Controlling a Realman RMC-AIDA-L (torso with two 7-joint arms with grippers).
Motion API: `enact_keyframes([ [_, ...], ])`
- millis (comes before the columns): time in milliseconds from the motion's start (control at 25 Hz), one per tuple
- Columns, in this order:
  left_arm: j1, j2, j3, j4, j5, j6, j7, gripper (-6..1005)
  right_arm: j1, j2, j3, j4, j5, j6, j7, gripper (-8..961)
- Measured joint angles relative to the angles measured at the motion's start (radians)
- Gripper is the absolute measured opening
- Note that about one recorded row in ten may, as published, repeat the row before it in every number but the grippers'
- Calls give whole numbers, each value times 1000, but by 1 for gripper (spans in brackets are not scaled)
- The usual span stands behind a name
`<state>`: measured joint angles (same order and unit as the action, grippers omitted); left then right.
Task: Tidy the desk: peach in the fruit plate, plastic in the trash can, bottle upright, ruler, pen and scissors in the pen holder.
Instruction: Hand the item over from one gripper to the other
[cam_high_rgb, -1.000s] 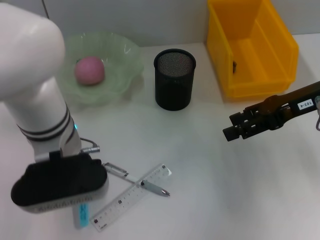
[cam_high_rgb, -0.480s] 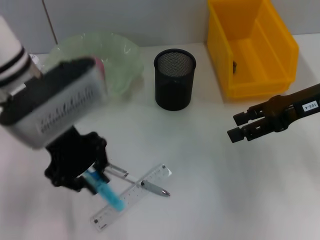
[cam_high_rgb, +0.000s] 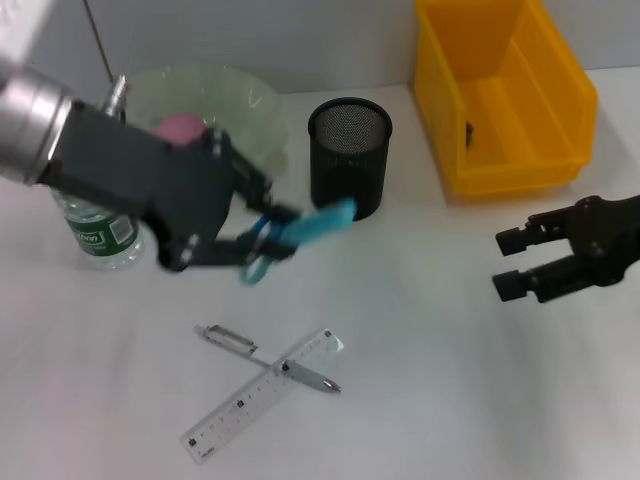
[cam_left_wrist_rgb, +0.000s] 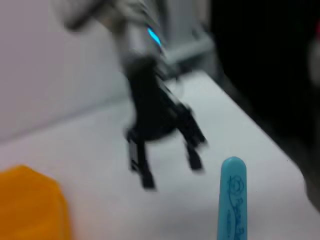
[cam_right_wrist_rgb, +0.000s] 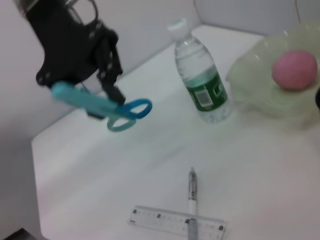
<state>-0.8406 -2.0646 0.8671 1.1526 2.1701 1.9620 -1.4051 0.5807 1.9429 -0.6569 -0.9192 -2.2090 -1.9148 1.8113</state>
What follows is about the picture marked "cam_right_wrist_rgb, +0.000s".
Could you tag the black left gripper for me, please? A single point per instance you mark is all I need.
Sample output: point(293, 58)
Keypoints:
point(65, 45)

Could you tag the blue capped scissors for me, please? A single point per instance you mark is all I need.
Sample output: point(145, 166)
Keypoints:
point(100, 105)

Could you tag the clear water bottle green label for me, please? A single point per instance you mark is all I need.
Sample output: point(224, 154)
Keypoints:
point(200, 75)

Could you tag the white grey ballpoint pen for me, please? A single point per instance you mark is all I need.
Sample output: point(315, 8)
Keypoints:
point(193, 190)

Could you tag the transparent plastic ruler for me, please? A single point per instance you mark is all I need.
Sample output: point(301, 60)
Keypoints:
point(162, 220)

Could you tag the pink peach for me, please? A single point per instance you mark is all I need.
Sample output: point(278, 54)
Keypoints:
point(293, 70)

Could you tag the green glass fruit plate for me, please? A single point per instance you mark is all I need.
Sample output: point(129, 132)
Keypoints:
point(255, 75)

